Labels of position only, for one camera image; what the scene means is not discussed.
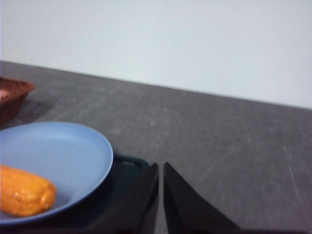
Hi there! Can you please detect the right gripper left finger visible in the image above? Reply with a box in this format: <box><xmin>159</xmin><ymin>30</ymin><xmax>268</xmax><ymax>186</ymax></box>
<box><xmin>80</xmin><ymin>162</ymin><xmax>159</xmax><ymax>234</ymax></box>

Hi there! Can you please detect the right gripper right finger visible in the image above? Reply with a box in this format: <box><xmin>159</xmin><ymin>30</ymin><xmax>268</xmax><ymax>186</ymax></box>
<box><xmin>162</xmin><ymin>161</ymin><xmax>307</xmax><ymax>234</ymax></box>

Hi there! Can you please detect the blue round plate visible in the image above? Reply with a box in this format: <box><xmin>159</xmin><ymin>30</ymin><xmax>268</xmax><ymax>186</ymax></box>
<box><xmin>0</xmin><ymin>121</ymin><xmax>115</xmax><ymax>225</ymax></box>

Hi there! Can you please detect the orange-yellow corn cob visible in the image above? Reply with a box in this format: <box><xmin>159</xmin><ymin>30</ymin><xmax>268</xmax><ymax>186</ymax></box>
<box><xmin>0</xmin><ymin>164</ymin><xmax>58</xmax><ymax>217</ymax></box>

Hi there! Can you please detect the brown wicker basket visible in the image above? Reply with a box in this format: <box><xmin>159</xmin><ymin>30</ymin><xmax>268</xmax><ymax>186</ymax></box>
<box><xmin>0</xmin><ymin>76</ymin><xmax>35</xmax><ymax>125</ymax></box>

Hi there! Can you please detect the black rectangular tray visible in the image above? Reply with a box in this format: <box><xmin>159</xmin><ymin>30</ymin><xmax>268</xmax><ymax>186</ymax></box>
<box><xmin>21</xmin><ymin>154</ymin><xmax>151</xmax><ymax>234</ymax></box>

